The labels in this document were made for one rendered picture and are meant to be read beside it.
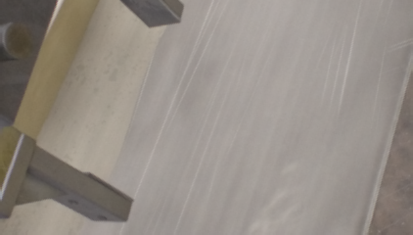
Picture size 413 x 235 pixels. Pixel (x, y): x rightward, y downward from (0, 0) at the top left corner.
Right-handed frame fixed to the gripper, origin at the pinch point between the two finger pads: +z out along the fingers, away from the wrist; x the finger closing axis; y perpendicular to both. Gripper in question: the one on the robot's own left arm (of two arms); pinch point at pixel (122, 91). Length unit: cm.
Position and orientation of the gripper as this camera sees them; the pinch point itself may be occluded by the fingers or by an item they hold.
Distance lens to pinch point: 40.6
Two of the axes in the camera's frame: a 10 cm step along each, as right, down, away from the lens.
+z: 5.2, 4.6, 7.2
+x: 2.0, -8.9, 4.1
